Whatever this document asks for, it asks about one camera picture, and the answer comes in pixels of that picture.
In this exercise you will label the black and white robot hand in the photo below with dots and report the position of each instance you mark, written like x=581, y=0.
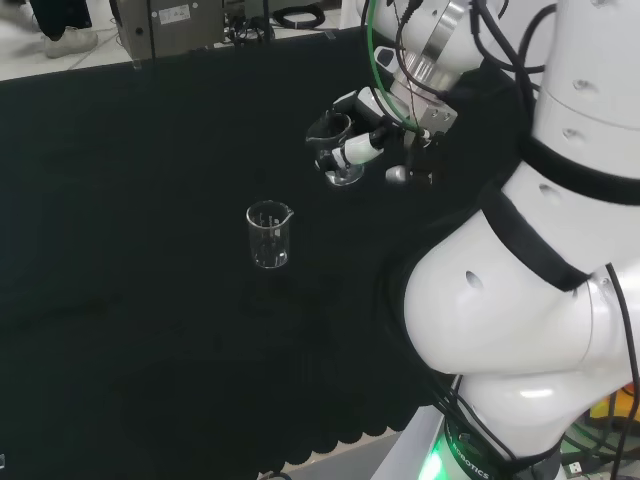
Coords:
x=362, y=147

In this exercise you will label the clear glass beaker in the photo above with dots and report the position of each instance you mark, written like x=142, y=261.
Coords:
x=269, y=250
x=345, y=176

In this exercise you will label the black tripod pole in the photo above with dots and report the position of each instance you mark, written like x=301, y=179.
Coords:
x=151, y=30
x=266, y=15

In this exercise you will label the grey metal cabinet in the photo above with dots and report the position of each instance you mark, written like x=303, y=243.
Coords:
x=180, y=30

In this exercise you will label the black bench cloth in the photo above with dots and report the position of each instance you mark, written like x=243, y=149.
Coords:
x=150, y=250

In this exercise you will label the person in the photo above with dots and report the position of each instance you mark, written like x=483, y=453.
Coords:
x=65, y=30

